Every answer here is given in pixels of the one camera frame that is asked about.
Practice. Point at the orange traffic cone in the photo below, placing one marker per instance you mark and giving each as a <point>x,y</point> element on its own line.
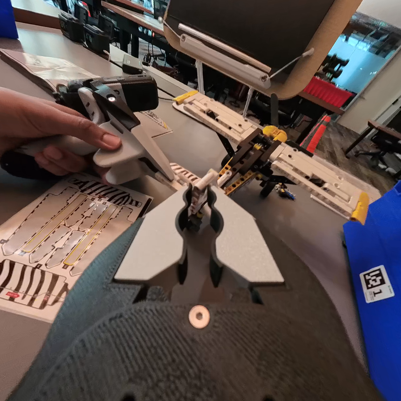
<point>316,134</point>

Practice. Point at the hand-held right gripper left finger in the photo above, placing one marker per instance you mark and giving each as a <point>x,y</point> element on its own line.
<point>150,250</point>

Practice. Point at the person's left hand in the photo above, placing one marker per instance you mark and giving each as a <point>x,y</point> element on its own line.
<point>37,119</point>

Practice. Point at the blue plastic bin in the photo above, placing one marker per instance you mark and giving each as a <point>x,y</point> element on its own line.
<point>7,18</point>
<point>382,244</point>

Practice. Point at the small blue yellow lego pieces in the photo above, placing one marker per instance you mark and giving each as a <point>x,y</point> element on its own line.
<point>283,190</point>

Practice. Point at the red plastic bin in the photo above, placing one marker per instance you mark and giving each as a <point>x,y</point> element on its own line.
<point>329,92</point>

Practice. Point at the dark wooden desk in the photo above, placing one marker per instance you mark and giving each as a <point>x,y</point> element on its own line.
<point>380,125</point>

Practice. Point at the black tablet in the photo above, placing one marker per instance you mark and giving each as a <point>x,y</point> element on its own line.
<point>250,28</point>

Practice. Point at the large zebra sticker sheet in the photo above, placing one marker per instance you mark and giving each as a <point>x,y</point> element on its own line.
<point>62,219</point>

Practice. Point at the white yellow lego airplane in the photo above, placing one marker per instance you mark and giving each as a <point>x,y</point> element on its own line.
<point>313,175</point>

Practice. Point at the black charger case green display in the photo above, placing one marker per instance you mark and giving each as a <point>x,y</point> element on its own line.
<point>95,37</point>

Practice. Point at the black office chair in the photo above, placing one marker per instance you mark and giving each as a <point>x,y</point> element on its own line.
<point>387,142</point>

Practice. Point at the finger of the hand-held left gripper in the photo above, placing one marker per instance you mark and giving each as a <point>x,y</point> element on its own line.
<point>150,147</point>

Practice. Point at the striped white lego tail piece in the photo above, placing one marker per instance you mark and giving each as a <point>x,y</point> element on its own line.
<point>198,194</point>

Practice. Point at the lego instruction booklet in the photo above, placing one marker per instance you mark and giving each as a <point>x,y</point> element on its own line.
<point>47,65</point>

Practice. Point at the black power brick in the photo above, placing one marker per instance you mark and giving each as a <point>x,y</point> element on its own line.
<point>131,64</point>

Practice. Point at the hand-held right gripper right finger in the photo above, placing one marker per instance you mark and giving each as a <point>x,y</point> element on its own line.
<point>247,250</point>

